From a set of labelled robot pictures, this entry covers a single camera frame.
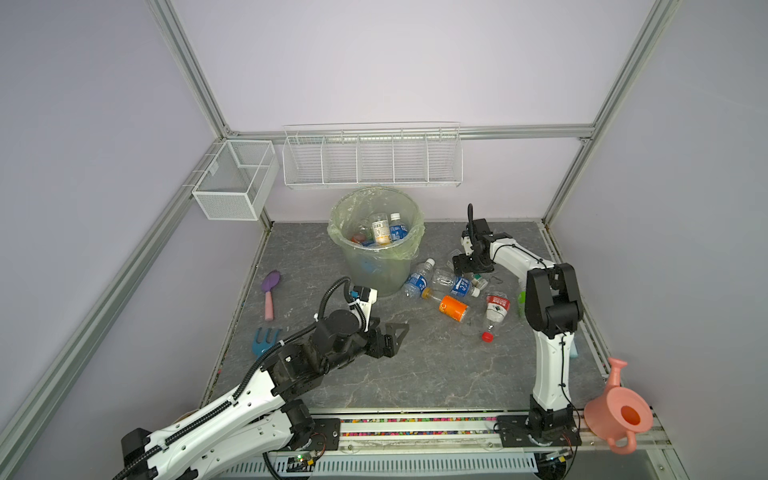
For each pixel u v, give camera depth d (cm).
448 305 92
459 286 96
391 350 60
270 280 102
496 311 90
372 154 98
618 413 67
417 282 96
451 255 101
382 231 92
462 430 75
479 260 83
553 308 57
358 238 98
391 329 60
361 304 61
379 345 60
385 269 87
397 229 94
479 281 99
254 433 57
